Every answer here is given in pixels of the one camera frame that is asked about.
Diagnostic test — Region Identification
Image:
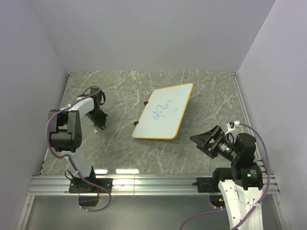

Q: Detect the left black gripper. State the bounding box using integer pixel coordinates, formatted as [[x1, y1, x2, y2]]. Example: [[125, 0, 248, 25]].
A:
[[86, 108, 108, 127]]

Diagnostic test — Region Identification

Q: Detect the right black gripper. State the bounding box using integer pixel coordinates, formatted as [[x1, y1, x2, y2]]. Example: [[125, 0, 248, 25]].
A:
[[190, 124, 239, 161]]

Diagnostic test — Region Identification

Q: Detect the yellow framed whiteboard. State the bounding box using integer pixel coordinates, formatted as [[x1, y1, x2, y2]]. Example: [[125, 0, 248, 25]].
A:
[[132, 83, 193, 140]]

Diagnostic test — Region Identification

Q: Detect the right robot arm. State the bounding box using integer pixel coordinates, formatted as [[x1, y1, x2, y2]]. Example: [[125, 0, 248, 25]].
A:
[[189, 121, 269, 230]]

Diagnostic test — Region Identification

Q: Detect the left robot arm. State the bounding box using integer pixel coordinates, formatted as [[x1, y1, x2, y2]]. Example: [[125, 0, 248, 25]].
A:
[[45, 86, 107, 193]]

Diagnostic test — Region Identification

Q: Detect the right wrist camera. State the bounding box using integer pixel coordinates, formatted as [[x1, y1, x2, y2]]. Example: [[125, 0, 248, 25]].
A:
[[226, 121, 240, 134]]

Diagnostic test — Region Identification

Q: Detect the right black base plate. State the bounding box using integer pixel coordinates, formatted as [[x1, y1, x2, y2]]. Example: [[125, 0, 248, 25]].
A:
[[192, 177, 220, 193]]

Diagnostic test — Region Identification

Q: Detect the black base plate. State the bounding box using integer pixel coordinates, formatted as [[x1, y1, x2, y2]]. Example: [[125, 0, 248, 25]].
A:
[[192, 177, 220, 193], [69, 177, 113, 194]]

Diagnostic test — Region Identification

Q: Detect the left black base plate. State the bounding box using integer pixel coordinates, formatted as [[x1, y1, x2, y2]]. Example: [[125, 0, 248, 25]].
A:
[[69, 177, 113, 194]]

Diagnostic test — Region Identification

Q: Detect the aluminium mounting rail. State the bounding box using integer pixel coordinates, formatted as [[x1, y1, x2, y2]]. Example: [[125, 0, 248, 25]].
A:
[[28, 174, 281, 196]]

